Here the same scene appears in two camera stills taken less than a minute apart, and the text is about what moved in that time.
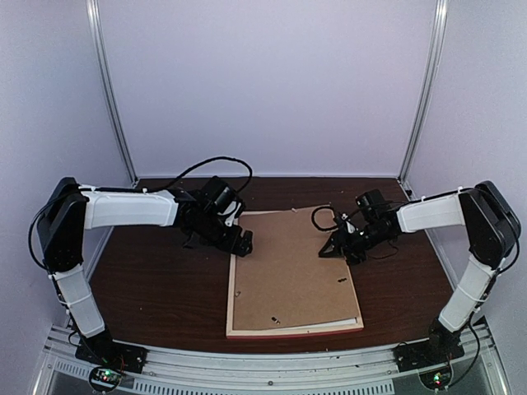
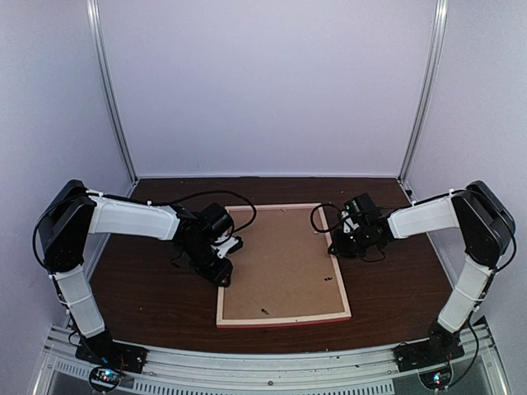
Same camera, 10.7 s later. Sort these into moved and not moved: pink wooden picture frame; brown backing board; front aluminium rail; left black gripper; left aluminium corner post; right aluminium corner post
Moved: brown backing board; left black gripper; pink wooden picture frame
Not moved: front aluminium rail; left aluminium corner post; right aluminium corner post
